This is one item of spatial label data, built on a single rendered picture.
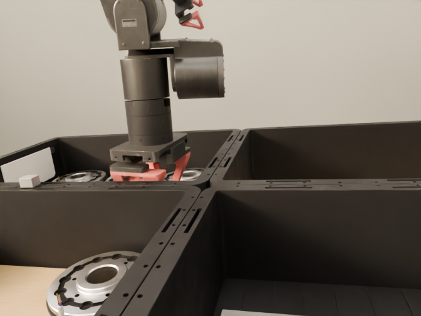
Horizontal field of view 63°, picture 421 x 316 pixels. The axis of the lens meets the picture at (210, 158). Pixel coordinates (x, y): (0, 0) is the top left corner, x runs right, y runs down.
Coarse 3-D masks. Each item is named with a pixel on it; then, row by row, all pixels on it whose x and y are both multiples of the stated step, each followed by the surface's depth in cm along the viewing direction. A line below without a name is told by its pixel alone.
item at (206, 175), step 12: (180, 132) 66; (192, 132) 65; (204, 132) 65; (216, 132) 64; (228, 132) 64; (36, 144) 67; (228, 144) 53; (0, 156) 59; (12, 156) 60; (216, 156) 47; (216, 168) 42; (204, 180) 38
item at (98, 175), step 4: (76, 172) 70; (92, 172) 70; (96, 172) 70; (100, 172) 69; (104, 172) 68; (64, 176) 69; (92, 176) 67; (96, 176) 67; (100, 176) 67; (104, 176) 66; (56, 180) 67; (60, 180) 67; (64, 180) 66; (88, 180) 65; (92, 180) 65; (96, 180) 64; (100, 180) 65
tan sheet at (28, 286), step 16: (0, 272) 42; (16, 272) 42; (32, 272) 42; (48, 272) 41; (0, 288) 39; (16, 288) 39; (32, 288) 38; (0, 304) 36; (16, 304) 36; (32, 304) 36
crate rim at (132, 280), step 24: (0, 192) 41; (24, 192) 40; (48, 192) 39; (72, 192) 39; (96, 192) 38; (120, 192) 37; (144, 192) 37; (168, 192) 36; (192, 192) 35; (168, 240) 26; (144, 264) 23; (120, 288) 20; (96, 312) 19; (120, 312) 18
